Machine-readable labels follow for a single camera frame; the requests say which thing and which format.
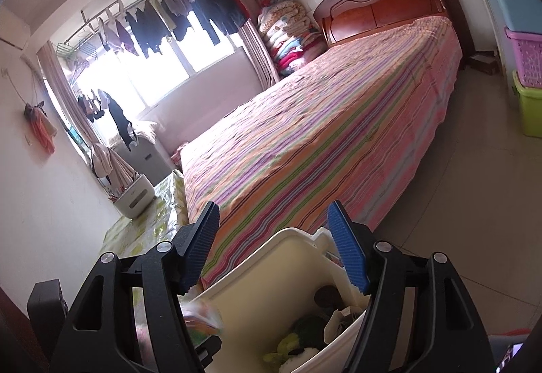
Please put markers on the green storage box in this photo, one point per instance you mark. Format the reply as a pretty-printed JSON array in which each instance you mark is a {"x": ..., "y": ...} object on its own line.
[{"x": 529, "y": 110}]

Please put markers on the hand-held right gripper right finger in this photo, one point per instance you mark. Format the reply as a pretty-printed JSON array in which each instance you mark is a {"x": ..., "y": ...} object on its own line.
[{"x": 349, "y": 250}]

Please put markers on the pink cloth on floor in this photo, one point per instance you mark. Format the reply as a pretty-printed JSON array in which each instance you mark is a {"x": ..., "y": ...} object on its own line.
[{"x": 178, "y": 153}]

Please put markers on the black hanging garment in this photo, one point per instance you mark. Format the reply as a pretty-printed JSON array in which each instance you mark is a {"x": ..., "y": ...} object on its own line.
[{"x": 120, "y": 123}]

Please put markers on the pink plastic basket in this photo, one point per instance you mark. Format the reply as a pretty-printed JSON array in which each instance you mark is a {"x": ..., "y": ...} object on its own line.
[{"x": 527, "y": 60}]

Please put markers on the bed with striped sheet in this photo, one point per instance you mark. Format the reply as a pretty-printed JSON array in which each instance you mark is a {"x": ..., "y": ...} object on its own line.
[{"x": 317, "y": 123}]

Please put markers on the cream plastic bin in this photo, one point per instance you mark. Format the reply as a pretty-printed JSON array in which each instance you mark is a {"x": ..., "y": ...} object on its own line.
[{"x": 262, "y": 271}]

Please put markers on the blue storage box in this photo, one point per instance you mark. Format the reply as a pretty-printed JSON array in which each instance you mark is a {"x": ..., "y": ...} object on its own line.
[{"x": 516, "y": 5}]

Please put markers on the rack of hanging socks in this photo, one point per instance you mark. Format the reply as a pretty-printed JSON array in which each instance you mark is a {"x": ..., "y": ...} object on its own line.
[{"x": 91, "y": 106}]

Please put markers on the window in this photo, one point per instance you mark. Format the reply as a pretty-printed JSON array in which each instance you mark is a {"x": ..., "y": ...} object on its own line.
[{"x": 169, "y": 68}]

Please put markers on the wooden headboard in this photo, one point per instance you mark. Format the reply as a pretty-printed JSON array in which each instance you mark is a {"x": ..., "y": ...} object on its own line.
[{"x": 381, "y": 5}]

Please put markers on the white floor cabinet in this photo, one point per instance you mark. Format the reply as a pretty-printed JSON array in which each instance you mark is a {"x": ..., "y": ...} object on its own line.
[{"x": 148, "y": 161}]

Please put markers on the row of hanging clothes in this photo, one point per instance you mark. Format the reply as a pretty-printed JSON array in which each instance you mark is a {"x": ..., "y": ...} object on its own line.
[{"x": 203, "y": 5}]

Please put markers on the pink curtain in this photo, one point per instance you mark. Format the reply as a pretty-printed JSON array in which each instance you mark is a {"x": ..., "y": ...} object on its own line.
[
  {"x": 258, "y": 55},
  {"x": 63, "y": 93}
]

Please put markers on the small wooden box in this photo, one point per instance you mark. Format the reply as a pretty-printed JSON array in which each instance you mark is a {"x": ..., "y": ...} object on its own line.
[{"x": 482, "y": 62}]

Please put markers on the white cloth bundle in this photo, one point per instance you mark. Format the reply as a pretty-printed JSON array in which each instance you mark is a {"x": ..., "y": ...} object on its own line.
[{"x": 108, "y": 163}]

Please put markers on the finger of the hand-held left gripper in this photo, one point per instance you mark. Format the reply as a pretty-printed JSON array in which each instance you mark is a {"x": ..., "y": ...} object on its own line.
[{"x": 208, "y": 346}]

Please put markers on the dark round object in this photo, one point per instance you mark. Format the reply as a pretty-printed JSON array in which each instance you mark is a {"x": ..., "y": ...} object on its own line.
[{"x": 328, "y": 297}]

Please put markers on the colourful snack packet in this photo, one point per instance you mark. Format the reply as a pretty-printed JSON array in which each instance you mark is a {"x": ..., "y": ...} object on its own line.
[{"x": 203, "y": 318}]

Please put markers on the white air conditioner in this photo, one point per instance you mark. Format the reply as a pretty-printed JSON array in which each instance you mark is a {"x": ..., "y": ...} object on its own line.
[{"x": 12, "y": 28}]

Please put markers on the stack of folded quilts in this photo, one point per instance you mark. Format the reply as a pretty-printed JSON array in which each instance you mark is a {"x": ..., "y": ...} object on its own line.
[{"x": 288, "y": 34}]

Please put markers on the orange cloth on hook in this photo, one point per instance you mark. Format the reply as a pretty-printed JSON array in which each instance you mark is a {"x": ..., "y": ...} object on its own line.
[{"x": 44, "y": 129}]

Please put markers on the dark green plush toy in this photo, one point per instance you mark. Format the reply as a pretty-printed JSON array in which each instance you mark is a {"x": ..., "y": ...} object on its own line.
[{"x": 311, "y": 330}]

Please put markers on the white basket on table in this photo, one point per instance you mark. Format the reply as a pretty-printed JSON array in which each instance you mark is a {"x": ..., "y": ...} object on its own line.
[{"x": 135, "y": 197}]

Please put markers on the light green plush toy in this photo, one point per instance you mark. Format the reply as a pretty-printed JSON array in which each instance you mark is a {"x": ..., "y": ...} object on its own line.
[{"x": 288, "y": 352}]

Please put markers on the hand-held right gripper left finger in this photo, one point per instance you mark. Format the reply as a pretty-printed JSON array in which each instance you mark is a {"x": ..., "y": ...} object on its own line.
[{"x": 199, "y": 246}]

